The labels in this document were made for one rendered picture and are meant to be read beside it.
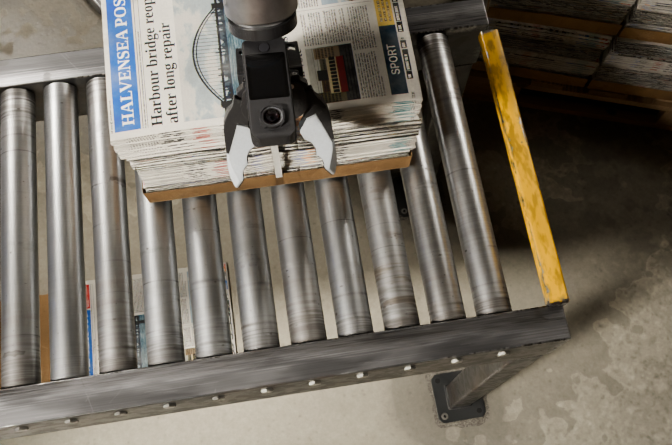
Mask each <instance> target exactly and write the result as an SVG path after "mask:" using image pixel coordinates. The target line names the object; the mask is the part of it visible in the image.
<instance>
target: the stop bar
mask: <svg viewBox="0 0 672 445"><path fill-rule="evenodd" d="M478 39H479V43H480V47H481V51H482V55H483V59H484V63H485V67H486V71H487V75H488V79H489V83H490V87H491V91H492V94H493V98H494V102H495V106H496V110H497V114H498V118H499V122H500V126H501V130H502V134H503V138H504V142H505V146H506V150H507V154H508V158H509V162H510V166H511V169H512V173H513V177H514V181H515V185H516V189H517V193H518V197H519V201H520V205H521V209H522V213H523V217H524V221H525V225H526V229H527V233H528V237H529V241H530V244H531V248H532V252H533V256H534V260H535V264H536V268H537V272H538V276H539V280H540V284H541V288H542V292H543V296H544V300H545V304H546V306H547V307H556V306H562V305H566V304H567V303H568V302H569V301H570V300H569V296H568V292H567V288H566V284H565V281H564V277H563V273H562V269H561V266H560V262H559V253H558V252H557V251H556V247H555V243H554V239H553V235H552V232H551V228H550V224H549V220H548V217H547V213H546V209H545V205H544V201H543V198H542V194H541V190H540V186H539V183H538V179H537V175H536V171H535V167H534V164H533V160H532V156H531V152H530V149H529V145H528V141H527V137H526V133H525V130H524V126H523V122H522V118H521V115H520V111H519V107H518V103H517V100H516V96H515V92H514V88H513V84H512V81H511V77H510V73H509V65H508V64H507V62H506V58H505V54H504V50H503V47H502V43H501V39H500V35H499V32H498V29H490V30H482V31H480V33H479V35H478Z"/></svg>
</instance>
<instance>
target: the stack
mask: <svg viewBox="0 0 672 445"><path fill-rule="evenodd" d="M483 2H484V6H485V9H486V12H488V11H487V3H488V0H483ZM489 7H496V8H504V9H511V10H519V11H527V12H535V13H542V14H550V15H557V16H565V17H572V18H579V19H586V20H592V21H599V22H605V23H612V24H618V25H620V24H621V23H622V22H623V20H624V27H623V29H624V28H625V27H629V28H636V29H643V30H651V31H658V32H666V33H672V0H490V2H489ZM488 21H489V26H488V29H487V30H490V29H498V32H499V35H500V39H501V43H502V47H503V50H504V54H505V58H506V62H507V64H508V65H509V66H513V67H520V68H526V69H532V70H538V71H543V72H549V73H555V74H560V75H566V76H572V77H578V78H584V79H587V78H588V77H589V75H592V80H596V81H603V82H610V83H618V84H625V85H632V86H639V87H645V88H652V89H658V90H664V91H671V92H672V45H668V44H662V43H655V42H648V41H642V40H635V39H628V38H621V37H619V36H618V33H617V35H609V34H601V33H594V32H587V31H580V30H573V29H566V28H559V27H552V26H545V25H538V24H531V23H524V22H517V21H510V20H503V19H496V18H489V17H488ZM623 29H622V31H623ZM622 31H621V32H622ZM510 77H511V81H512V84H513V88H514V92H515V96H516V100H517V103H518V106H520V107H526V108H532V109H538V110H545V111H551V112H557V113H563V114H570V115H576V116H582V117H588V118H595V119H601V120H607V121H613V122H620V123H626V124H632V125H638V126H645V127H651V128H657V129H664V130H670V131H672V101H670V100H664V99H657V98H650V97H643V96H636V95H630V94H623V93H616V92H609V91H603V90H596V89H589V88H587V85H586V84H585V86H584V87H580V86H573V85H567V84H561V83H555V82H549V81H543V80H537V79H530V78H524V77H518V76H512V75H510ZM592 80H591V81H592ZM591 81H590V82H591ZM522 88H523V89H530V90H536V91H542V92H549V93H555V94H561V95H568V96H574V97H580V98H587V99H593V100H599V101H606V102H612V103H618V104H624V105H631V106H637V107H643V108H650V109H656V110H660V111H659V112H658V113H657V114H656V115H652V114H646V113H640V112H634V111H627V110H621V109H615V108H608V107H602V106H596V105H589V104H583V103H577V102H571V101H564V100H558V99H552V98H545V97H539V96H533V95H527V94H520V91H521V89H522ZM462 97H463V98H469V99H476V100H482V101H488V102H494V98H493V94H492V91H491V87H490V83H489V79H488V75H487V71H481V70H475V69H471V71H470V74H469V77H468V80H467V83H466V86H465V90H464V93H463V96H462ZM494 103H495V102H494Z"/></svg>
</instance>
